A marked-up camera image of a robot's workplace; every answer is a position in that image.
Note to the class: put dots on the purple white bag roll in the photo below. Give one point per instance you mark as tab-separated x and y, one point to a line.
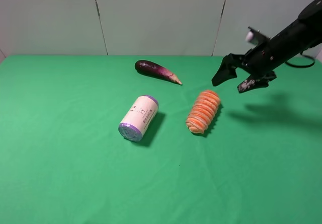
137	120

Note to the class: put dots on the green table cloth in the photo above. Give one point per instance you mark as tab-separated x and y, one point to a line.
63	159

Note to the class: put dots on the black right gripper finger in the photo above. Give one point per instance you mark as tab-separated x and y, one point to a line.
227	69
252	83

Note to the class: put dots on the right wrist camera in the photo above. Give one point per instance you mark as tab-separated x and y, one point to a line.
255	37

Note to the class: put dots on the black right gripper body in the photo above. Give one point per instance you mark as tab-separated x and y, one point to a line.
267	56

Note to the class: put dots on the purple eggplant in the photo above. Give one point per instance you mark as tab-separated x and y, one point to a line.
151	69

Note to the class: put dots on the orange striped bread roll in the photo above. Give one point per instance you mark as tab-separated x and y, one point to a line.
203	112

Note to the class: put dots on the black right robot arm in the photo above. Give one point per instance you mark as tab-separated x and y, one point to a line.
310	17

